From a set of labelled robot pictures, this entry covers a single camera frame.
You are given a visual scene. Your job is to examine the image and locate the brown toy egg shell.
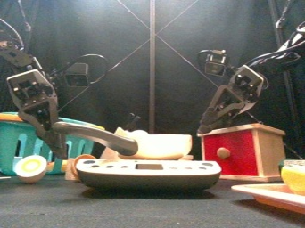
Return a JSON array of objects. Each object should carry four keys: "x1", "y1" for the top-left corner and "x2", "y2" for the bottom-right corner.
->
[{"x1": 70, "y1": 153, "x2": 97, "y2": 176}]

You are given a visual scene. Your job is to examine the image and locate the white egg half yellow yolk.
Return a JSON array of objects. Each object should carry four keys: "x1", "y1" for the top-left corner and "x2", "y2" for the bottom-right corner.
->
[{"x1": 13, "y1": 154, "x2": 49, "y2": 184}]

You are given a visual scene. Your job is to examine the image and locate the orange toy food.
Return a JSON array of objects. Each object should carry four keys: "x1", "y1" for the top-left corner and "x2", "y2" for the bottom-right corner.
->
[{"x1": 0, "y1": 113, "x2": 25, "y2": 123}]

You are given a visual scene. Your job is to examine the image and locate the teal plastic basket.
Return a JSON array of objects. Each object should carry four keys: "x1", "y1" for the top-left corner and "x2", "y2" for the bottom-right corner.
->
[{"x1": 0, "y1": 111, "x2": 105, "y2": 176}]

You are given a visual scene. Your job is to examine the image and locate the red wooden drawer box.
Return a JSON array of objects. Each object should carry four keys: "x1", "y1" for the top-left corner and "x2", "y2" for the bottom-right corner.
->
[{"x1": 196, "y1": 122, "x2": 287, "y2": 183}]

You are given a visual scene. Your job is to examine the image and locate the yellow toy fruit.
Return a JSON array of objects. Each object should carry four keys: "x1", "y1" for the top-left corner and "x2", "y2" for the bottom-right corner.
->
[{"x1": 279, "y1": 159, "x2": 305, "y2": 197}]

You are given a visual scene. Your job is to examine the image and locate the grey digital kitchen scale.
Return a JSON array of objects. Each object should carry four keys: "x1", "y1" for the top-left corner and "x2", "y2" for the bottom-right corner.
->
[{"x1": 73, "y1": 158, "x2": 223, "y2": 191}]

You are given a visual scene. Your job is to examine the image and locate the white orange rimmed plate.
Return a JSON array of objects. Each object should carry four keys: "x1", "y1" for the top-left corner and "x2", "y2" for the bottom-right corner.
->
[{"x1": 230, "y1": 183, "x2": 305, "y2": 216}]

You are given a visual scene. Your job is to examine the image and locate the dark slanted frame pole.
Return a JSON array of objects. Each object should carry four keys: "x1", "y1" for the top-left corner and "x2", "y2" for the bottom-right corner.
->
[{"x1": 267, "y1": 0, "x2": 305, "y2": 159}]

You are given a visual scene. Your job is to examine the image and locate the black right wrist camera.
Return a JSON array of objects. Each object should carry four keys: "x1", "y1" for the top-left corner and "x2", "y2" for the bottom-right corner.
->
[{"x1": 196, "y1": 49, "x2": 228, "y2": 77}]

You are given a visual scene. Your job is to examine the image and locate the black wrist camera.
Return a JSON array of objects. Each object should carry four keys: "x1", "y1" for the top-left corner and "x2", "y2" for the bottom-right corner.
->
[
  {"x1": 62, "y1": 62, "x2": 90, "y2": 88},
  {"x1": 196, "y1": 49, "x2": 228, "y2": 77}
]

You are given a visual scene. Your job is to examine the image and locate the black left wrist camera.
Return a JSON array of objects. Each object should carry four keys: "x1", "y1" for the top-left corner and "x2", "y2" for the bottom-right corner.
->
[{"x1": 62, "y1": 62, "x2": 90, "y2": 88}]

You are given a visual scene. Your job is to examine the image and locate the white pan grey handle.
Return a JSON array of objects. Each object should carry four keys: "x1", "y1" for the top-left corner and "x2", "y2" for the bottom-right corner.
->
[{"x1": 52, "y1": 121, "x2": 193, "y2": 161}]

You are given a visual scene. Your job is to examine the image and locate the black camera cable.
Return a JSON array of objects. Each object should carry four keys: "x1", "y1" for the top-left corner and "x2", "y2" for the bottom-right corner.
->
[{"x1": 49, "y1": 53, "x2": 109, "y2": 85}]

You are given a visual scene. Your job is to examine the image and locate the thin diagonal brace wire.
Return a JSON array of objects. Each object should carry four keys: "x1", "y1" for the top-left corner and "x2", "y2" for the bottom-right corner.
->
[
  {"x1": 58, "y1": 0, "x2": 200, "y2": 111},
  {"x1": 115, "y1": 0, "x2": 218, "y2": 87}
]

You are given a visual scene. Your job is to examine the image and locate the grey vertical frame pole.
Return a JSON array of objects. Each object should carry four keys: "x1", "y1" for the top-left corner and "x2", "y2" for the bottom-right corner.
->
[{"x1": 147, "y1": 0, "x2": 157, "y2": 134}]

